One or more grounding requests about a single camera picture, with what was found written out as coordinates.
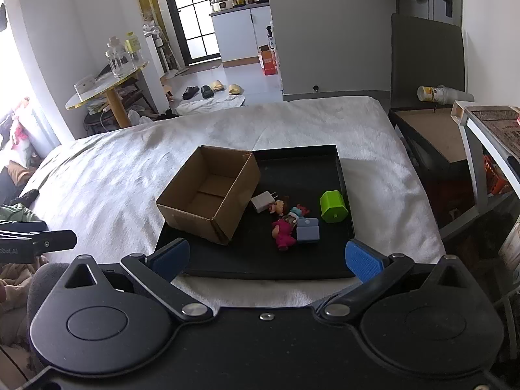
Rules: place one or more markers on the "pink hair doll figure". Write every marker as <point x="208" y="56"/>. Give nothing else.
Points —
<point x="282" y="233"/>

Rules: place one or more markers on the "grey blue small box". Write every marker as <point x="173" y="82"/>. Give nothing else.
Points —
<point x="307" y="229"/>

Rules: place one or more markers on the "yellow slipper left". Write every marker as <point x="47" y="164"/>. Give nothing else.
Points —
<point x="217" y="86"/>

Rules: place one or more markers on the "brown hair doll figure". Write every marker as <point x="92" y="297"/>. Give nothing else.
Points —
<point x="280" y="207"/>

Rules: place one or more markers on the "white kitchen cabinet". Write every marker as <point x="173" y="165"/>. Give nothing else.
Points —
<point x="240" y="32"/>

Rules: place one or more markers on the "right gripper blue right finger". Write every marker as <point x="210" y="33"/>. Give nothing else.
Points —
<point x="377" y="273"/>

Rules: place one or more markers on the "black slipper right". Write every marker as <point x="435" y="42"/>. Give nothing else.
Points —
<point x="207" y="92"/>

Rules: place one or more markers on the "clear glass jar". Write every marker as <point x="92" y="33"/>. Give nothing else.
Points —
<point x="119" y="59"/>

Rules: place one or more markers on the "dark folded board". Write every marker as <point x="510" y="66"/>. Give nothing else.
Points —
<point x="423" y="53"/>

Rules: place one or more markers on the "small colourful toy figure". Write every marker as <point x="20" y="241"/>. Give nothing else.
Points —
<point x="298" y="211"/>

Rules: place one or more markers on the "door with black handle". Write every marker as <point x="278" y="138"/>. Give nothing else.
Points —
<point x="446" y="11"/>

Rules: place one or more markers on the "white floor mat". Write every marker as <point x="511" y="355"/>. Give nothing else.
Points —
<point x="214" y="104"/>

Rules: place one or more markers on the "white power adapter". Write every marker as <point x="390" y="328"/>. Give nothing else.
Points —
<point x="262" y="201"/>

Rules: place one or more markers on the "grey metal shelf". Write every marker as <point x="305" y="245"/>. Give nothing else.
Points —
<point x="478" y="138"/>

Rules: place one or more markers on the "black crate with board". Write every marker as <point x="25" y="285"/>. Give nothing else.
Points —
<point x="434" y="145"/>

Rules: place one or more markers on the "stacked paper cups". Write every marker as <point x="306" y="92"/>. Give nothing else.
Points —
<point x="442" y="95"/>

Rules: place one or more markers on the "round gold edge table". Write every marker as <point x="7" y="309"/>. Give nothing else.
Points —
<point x="107" y="86"/>

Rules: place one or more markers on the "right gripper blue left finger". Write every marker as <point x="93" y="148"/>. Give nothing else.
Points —
<point x="155" y="273"/>

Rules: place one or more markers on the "green plastic cup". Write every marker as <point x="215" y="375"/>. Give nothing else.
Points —
<point x="333" y="208"/>

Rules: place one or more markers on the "orange cardboard box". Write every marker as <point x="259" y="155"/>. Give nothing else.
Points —
<point x="268" y="60"/>

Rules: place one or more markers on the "yellow label bottle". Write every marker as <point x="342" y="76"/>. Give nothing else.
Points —
<point x="133" y="47"/>

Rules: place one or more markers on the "brown cardboard box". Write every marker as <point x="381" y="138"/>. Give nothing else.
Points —
<point x="209" y="194"/>

